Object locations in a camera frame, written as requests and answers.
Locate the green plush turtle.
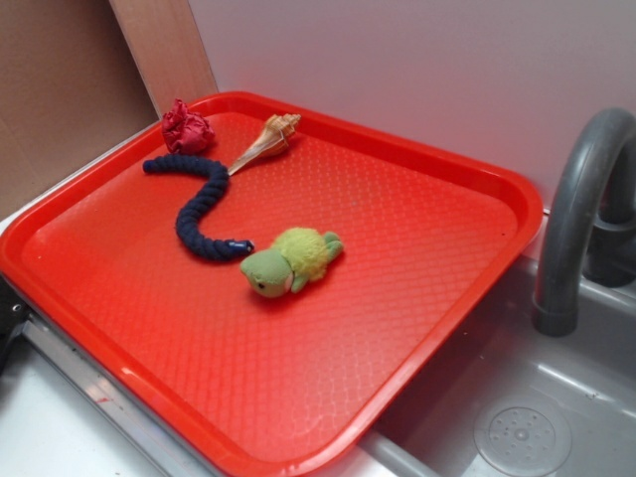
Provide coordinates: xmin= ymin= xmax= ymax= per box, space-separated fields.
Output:
xmin=239 ymin=228 xmax=344 ymax=298

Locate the red plastic tray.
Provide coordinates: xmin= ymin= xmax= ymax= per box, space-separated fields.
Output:
xmin=1 ymin=110 xmax=543 ymax=476

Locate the orange conch seashell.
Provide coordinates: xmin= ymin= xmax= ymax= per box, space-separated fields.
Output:
xmin=228 ymin=113 xmax=302 ymax=176

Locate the crumpled red cloth ball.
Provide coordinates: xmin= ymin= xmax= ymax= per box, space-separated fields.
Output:
xmin=161 ymin=98 xmax=216 ymax=155

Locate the grey toy sink basin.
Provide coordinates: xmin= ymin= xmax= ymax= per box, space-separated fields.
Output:
xmin=358 ymin=257 xmax=636 ymax=477

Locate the wooden board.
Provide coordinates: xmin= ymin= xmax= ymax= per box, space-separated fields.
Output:
xmin=110 ymin=0 xmax=218 ymax=115

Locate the grey plastic faucet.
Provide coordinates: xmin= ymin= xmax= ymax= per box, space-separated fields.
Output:
xmin=533 ymin=108 xmax=635 ymax=337

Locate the black object at left edge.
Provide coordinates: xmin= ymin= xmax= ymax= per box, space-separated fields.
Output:
xmin=0 ymin=278 xmax=29 ymax=372

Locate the dark blue braided rope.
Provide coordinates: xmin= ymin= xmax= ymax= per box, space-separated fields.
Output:
xmin=142 ymin=153 xmax=256 ymax=265

